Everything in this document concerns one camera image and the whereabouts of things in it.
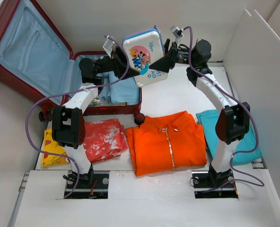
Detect light blue cloth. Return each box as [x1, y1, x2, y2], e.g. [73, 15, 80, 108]
[107, 78, 140, 105]

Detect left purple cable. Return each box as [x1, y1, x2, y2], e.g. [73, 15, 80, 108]
[25, 35, 131, 199]

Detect yellow cartoon cloth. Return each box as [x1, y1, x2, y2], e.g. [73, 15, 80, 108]
[41, 129, 69, 167]

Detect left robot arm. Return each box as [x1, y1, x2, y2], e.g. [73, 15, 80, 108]
[52, 46, 139, 188]

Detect teal folded garment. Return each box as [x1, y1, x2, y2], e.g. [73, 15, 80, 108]
[196, 110, 262, 166]

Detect red open suitcase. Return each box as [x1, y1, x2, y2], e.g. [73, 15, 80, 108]
[0, 0, 142, 122]

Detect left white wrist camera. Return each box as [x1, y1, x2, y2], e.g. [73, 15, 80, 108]
[103, 39, 114, 58]

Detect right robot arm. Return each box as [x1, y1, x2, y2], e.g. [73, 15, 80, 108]
[150, 39, 250, 190]

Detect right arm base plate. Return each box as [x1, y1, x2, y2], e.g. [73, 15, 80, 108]
[190, 171, 238, 199]

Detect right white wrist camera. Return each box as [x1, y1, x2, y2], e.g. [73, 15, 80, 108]
[170, 25, 184, 39]

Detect dark red round jar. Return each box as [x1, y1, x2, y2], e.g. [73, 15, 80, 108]
[134, 113, 145, 126]

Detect purple cable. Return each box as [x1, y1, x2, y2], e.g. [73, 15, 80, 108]
[25, 35, 131, 199]
[179, 26, 265, 193]

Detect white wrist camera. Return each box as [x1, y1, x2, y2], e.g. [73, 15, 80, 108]
[170, 25, 184, 39]
[103, 39, 114, 58]

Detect orange zip jacket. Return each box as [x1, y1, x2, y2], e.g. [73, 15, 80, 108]
[126, 111, 207, 177]

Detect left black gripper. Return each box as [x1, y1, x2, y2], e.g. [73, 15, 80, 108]
[96, 46, 140, 80]

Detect white foam board panel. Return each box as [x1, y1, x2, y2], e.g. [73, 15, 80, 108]
[223, 11, 280, 198]

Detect red white patterned cloth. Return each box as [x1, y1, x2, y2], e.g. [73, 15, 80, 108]
[83, 118, 128, 163]

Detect white first aid box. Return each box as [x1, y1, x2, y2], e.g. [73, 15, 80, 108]
[122, 26, 168, 87]

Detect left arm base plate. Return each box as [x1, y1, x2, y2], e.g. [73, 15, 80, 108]
[64, 171, 109, 200]

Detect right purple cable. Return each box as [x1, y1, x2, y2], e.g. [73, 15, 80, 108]
[179, 26, 265, 193]

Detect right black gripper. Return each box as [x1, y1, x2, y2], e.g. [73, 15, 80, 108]
[147, 39, 195, 73]

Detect small gold cap bottle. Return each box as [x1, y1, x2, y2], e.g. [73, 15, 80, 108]
[90, 98, 104, 106]

